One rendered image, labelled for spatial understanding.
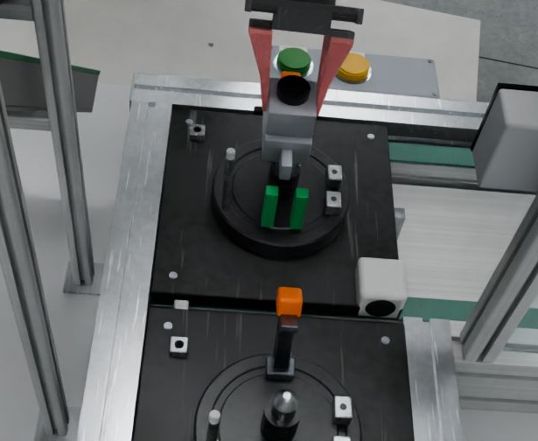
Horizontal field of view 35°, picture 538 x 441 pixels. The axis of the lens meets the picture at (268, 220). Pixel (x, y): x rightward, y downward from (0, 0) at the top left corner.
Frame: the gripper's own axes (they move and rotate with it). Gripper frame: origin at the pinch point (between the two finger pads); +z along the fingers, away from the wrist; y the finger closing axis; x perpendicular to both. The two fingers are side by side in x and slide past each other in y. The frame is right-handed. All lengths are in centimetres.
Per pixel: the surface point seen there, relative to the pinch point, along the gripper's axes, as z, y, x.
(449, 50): -4, 24, 45
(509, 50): -1, 75, 180
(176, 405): 25.2, -7.5, -11.4
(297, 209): 9.8, 1.8, 0.0
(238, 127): 4.9, -4.4, 14.8
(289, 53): -2.9, 0.8, 24.5
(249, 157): 7.1, -3.0, 9.0
